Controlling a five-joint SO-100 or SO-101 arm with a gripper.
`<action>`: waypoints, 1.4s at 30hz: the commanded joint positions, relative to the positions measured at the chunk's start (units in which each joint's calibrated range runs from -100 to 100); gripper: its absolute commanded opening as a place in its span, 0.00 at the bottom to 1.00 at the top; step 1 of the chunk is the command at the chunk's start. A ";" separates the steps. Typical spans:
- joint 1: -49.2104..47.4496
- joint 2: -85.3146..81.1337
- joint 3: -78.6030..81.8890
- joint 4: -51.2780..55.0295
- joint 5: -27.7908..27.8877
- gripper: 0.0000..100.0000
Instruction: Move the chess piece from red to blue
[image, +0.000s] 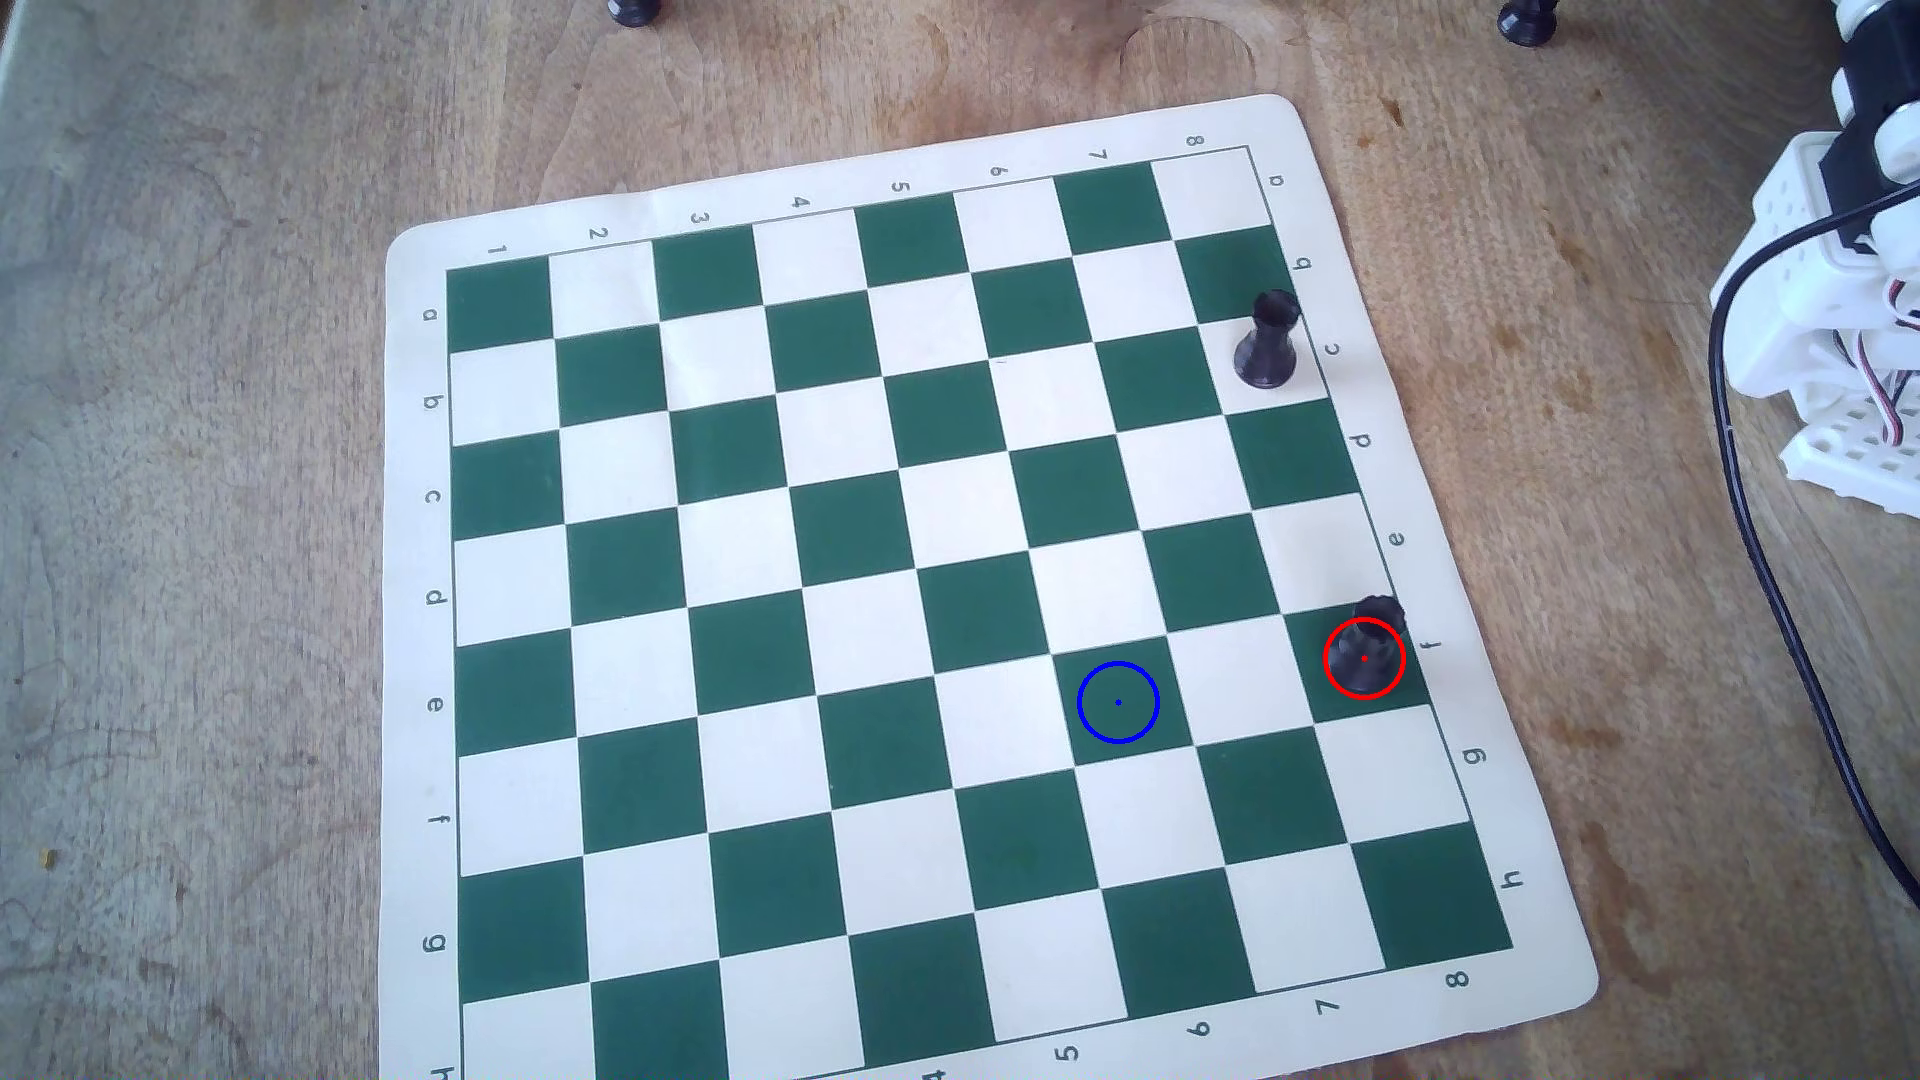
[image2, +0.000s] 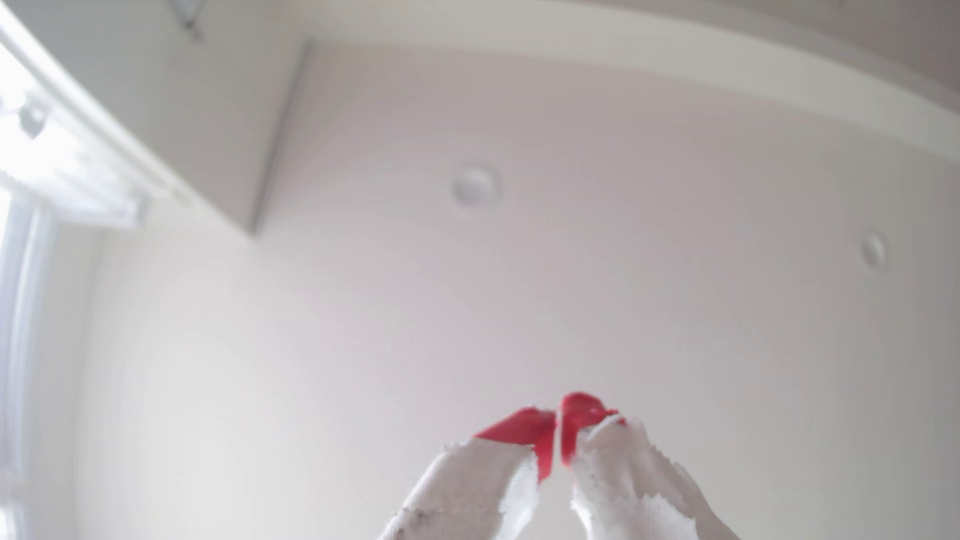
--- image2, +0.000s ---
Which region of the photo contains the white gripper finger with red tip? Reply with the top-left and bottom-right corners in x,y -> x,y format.
559,390 -> 741,540
377,406 -> 559,540

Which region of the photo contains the white window frame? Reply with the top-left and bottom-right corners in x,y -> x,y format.
0,187 -> 60,540

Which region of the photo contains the white curtain rail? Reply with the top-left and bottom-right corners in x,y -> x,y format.
0,7 -> 198,231

